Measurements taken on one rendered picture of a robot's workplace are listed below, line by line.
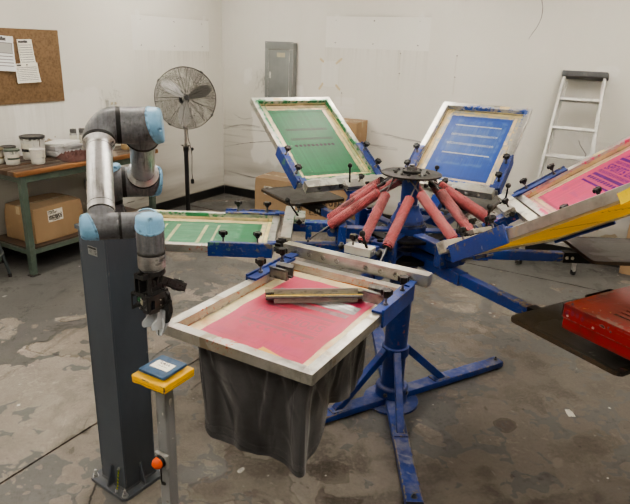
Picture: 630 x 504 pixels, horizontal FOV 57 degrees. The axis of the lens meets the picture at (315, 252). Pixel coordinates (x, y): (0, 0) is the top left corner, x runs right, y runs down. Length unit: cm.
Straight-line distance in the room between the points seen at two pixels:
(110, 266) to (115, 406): 62
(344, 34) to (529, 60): 198
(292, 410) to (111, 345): 87
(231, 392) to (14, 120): 415
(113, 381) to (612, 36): 499
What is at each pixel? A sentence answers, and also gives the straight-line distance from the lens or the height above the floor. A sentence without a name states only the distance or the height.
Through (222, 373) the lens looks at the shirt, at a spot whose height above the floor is 81.
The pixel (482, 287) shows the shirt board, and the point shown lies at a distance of 266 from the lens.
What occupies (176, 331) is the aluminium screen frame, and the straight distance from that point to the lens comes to 199.
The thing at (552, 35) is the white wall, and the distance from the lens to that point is 609.
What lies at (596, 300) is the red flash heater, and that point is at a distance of 220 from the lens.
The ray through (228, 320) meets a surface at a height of 95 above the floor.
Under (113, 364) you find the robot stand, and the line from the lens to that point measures 254.
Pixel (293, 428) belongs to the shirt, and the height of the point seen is 70.
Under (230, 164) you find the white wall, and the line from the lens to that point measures 777.
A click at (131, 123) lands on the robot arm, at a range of 194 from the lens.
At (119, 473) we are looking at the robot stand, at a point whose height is 9.
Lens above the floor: 188
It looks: 19 degrees down
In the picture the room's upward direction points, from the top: 2 degrees clockwise
